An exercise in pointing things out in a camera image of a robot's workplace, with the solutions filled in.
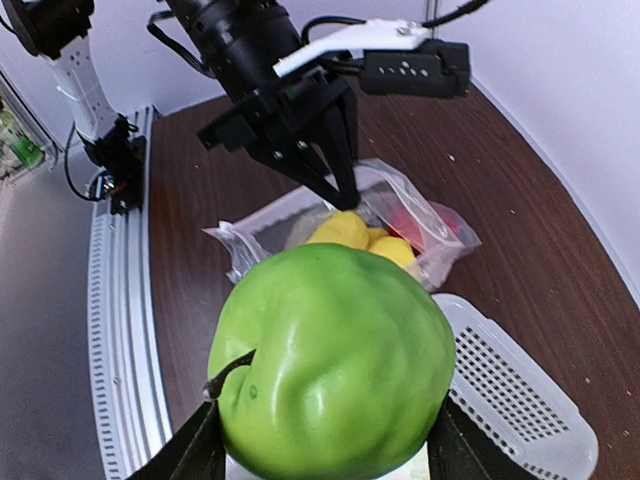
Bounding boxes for yellow corn toy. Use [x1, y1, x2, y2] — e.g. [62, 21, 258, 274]
[306, 210, 389, 250]

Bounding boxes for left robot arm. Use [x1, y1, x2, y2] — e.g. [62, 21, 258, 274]
[4, 1, 360, 210]

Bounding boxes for clear dotted zip bag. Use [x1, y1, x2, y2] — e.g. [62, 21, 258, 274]
[204, 159, 481, 292]

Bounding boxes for left black cable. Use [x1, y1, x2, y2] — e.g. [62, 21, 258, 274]
[419, 0, 491, 28]

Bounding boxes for red pepper toy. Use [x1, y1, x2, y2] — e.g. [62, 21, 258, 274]
[388, 207, 462, 254]

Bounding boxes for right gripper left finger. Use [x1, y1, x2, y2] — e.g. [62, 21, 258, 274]
[129, 401, 226, 480]

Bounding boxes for green pepper toy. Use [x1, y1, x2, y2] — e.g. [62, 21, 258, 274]
[208, 244, 456, 479]

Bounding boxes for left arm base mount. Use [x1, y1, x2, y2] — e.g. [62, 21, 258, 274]
[83, 114, 147, 215]

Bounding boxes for aluminium front rail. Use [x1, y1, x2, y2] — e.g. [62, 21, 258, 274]
[84, 104, 176, 480]

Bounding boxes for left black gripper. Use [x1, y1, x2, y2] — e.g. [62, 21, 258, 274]
[147, 1, 360, 208]

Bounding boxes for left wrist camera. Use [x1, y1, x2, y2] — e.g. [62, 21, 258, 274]
[273, 19, 471, 98]

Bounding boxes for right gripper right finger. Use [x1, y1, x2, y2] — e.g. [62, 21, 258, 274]
[427, 398, 535, 480]

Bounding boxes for white plastic basket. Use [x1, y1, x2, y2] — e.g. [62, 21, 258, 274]
[433, 293, 599, 479]

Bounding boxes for yellow apple toy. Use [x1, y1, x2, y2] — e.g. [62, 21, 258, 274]
[368, 236, 416, 268]

